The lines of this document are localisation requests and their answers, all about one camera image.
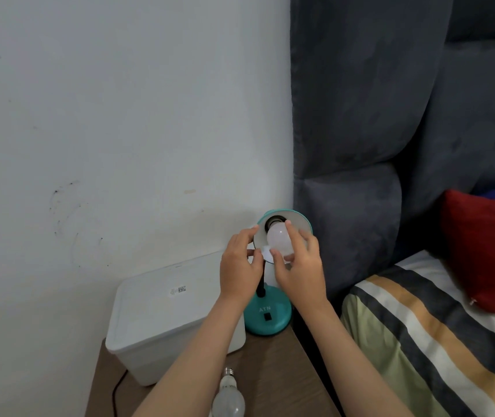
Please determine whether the teal desk lamp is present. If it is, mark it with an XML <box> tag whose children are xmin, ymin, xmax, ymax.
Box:
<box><xmin>243</xmin><ymin>209</ymin><xmax>314</xmax><ymax>336</ymax></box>

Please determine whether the white plastic storage box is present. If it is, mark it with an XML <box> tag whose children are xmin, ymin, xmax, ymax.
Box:
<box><xmin>105</xmin><ymin>249</ymin><xmax>247</xmax><ymax>387</ymax></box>

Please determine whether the person's left forearm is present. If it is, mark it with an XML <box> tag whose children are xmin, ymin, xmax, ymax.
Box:
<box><xmin>132</xmin><ymin>296</ymin><xmax>253</xmax><ymax>417</ymax></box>

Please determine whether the white light bulb metal screw base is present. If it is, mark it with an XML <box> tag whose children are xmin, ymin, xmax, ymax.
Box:
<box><xmin>210</xmin><ymin>367</ymin><xmax>246</xmax><ymax>417</ymax></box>

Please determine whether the person's right forearm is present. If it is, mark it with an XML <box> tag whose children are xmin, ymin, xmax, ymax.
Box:
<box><xmin>293</xmin><ymin>299</ymin><xmax>416</xmax><ymax>417</ymax></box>

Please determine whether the grey upholstered headboard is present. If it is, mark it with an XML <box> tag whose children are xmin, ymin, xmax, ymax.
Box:
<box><xmin>289</xmin><ymin>0</ymin><xmax>495</xmax><ymax>302</ymax></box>

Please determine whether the white round light bulb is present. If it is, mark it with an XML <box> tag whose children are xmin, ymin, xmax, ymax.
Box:
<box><xmin>265</xmin><ymin>224</ymin><xmax>296</xmax><ymax>262</ymax></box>

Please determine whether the person's left hand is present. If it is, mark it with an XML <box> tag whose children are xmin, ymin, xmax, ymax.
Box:
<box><xmin>219</xmin><ymin>226</ymin><xmax>266</xmax><ymax>307</ymax></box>

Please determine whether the person's right hand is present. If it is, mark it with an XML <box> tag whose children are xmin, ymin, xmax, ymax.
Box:
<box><xmin>269</xmin><ymin>220</ymin><xmax>329</xmax><ymax>311</ymax></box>

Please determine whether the striped bed cover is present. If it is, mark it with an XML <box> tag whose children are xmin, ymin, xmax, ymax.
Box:
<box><xmin>340</xmin><ymin>249</ymin><xmax>495</xmax><ymax>417</ymax></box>

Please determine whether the black cable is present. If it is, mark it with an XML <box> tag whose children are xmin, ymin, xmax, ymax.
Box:
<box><xmin>111</xmin><ymin>369</ymin><xmax>129</xmax><ymax>417</ymax></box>

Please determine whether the red pillow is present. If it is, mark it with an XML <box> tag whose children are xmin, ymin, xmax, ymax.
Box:
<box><xmin>440</xmin><ymin>189</ymin><xmax>495</xmax><ymax>320</ymax></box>

